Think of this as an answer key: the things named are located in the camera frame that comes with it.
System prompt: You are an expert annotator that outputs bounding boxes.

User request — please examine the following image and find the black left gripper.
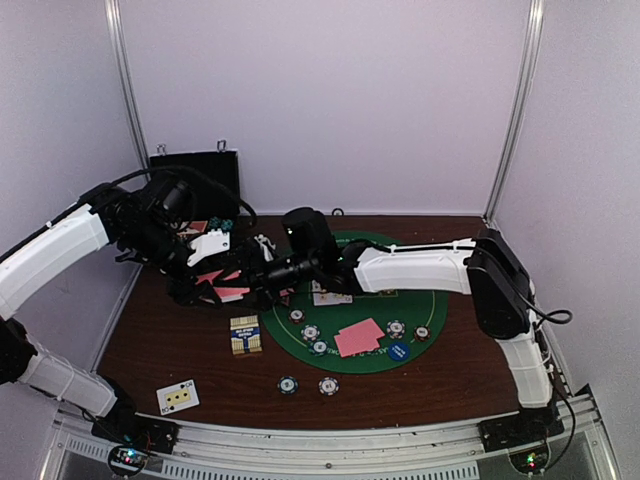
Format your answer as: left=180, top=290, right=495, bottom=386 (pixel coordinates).
left=122, top=217, right=223, bottom=308

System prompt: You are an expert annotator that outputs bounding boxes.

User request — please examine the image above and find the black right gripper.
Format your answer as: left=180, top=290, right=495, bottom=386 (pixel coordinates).
left=215, top=247, right=320, bottom=310

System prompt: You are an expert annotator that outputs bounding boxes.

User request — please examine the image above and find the pink playing cards pile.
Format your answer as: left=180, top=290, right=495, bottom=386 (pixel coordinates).
left=197, top=270, right=250, bottom=303

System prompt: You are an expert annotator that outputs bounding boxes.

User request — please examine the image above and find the brown chip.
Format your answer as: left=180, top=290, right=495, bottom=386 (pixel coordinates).
left=288, top=309, right=305, bottom=324
left=414, top=325, right=431, bottom=342

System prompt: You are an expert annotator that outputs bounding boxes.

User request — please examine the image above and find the face-up community card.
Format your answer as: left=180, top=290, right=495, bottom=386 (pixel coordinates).
left=311, top=281, right=335, bottom=306
left=333, top=294, right=353, bottom=304

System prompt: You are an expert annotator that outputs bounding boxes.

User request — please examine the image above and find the blue beige chip mat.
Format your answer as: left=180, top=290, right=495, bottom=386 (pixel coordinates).
left=386, top=321, right=405, bottom=339
left=301, top=324, right=321, bottom=342

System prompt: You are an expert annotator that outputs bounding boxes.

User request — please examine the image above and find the blue green chip mat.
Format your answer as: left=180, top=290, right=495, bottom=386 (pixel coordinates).
left=309, top=339, right=329, bottom=356

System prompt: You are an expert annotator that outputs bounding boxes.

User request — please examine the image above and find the face-down card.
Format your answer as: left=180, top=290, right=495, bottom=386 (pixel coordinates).
left=337, top=318, right=385, bottom=342
left=334, top=332, right=379, bottom=358

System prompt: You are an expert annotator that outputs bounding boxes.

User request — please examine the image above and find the blue beige 10 chip stack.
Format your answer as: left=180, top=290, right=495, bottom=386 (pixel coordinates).
left=318, top=377, right=340, bottom=396

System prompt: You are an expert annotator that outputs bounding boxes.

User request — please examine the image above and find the blue small blind button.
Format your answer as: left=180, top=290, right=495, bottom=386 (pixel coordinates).
left=387, top=342, right=411, bottom=362

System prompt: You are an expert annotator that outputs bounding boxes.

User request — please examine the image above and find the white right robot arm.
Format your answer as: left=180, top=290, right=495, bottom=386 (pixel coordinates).
left=240, top=229, right=573, bottom=442

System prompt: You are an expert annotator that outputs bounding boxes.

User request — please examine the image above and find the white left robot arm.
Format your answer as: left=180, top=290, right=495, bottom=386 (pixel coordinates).
left=1, top=166, right=230, bottom=444

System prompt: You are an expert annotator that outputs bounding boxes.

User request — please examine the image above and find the boxed playing card deck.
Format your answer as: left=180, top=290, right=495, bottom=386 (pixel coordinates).
left=179, top=221, right=208, bottom=236

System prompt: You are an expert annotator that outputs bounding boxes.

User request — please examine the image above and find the teal blue chip stack in case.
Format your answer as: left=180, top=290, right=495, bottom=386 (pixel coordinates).
left=208, top=217, right=235, bottom=231

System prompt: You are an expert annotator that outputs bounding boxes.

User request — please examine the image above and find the open card deck box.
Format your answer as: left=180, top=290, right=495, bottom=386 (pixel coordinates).
left=229, top=315, right=262, bottom=356

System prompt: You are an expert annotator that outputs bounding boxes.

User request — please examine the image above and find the black poker chip case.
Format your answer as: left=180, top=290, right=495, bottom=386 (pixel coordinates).
left=134, top=141, right=251, bottom=276

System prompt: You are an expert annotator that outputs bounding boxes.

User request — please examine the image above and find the blue green 50 chip stack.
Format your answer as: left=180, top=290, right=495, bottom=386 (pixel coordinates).
left=277, top=376, right=299, bottom=395

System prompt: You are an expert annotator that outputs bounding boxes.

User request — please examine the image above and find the green round poker mat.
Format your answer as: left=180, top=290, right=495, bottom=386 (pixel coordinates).
left=261, top=231, right=449, bottom=375

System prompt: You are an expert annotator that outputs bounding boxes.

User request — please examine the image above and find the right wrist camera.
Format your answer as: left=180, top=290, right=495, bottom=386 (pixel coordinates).
left=257, top=207, right=339, bottom=268

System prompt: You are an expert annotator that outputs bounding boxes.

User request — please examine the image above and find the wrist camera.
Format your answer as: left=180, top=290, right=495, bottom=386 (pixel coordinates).
left=257, top=207, right=339, bottom=268
left=187, top=229, right=230, bottom=267

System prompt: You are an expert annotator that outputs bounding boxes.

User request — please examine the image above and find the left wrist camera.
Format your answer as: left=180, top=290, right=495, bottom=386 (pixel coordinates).
left=187, top=229, right=230, bottom=267

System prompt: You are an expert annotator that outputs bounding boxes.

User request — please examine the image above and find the aluminium front rail base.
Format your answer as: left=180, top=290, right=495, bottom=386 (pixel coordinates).
left=36, top=392, right=622, bottom=479

